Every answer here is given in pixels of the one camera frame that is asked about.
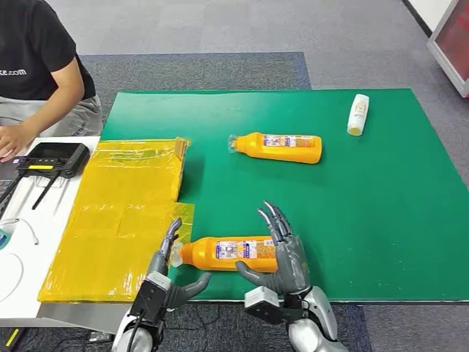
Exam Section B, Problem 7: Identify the person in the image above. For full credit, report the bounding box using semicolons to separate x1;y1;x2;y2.
0;0;103;164

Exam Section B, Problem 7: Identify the thin white cable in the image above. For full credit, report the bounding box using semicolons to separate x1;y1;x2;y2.
0;217;39;246

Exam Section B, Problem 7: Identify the orange detergent bottle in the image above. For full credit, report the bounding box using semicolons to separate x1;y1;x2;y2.
169;235;279;274
227;131;323;165

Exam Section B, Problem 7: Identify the white framed red panel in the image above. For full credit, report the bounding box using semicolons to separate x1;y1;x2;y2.
427;0;469;98

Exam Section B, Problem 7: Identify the looped white cable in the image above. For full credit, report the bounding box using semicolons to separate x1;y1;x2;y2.
0;252;24;302

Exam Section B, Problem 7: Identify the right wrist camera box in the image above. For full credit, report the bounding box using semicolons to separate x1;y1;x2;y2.
244;286;293;326

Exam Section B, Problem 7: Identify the person's left hand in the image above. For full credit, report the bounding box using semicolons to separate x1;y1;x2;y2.
0;121;35;164

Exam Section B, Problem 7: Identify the yellow plastic sheet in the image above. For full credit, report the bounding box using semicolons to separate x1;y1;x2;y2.
38;137;195;304

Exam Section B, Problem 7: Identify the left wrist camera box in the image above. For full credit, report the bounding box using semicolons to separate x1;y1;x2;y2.
129;271;173;326

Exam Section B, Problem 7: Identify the black device with antennas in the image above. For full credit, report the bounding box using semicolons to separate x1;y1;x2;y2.
8;142;91;211

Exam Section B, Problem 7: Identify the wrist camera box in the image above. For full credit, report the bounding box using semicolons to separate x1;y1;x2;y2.
129;271;173;326
244;286;293;326

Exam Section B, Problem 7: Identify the green table mat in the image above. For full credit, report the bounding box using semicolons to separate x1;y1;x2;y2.
100;89;469;303

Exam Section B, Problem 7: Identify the small white bottle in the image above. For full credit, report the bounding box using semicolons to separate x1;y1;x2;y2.
347;93;370;137

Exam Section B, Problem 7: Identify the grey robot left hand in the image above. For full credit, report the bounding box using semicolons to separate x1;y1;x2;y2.
146;217;213;310

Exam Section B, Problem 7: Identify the black case with yellow stripe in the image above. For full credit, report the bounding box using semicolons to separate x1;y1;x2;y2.
0;328;24;352

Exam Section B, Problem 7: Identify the dark laptop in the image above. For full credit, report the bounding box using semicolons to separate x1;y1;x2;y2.
0;158;23;219

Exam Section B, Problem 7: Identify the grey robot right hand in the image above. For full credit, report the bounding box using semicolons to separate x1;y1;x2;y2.
235;200;312;297

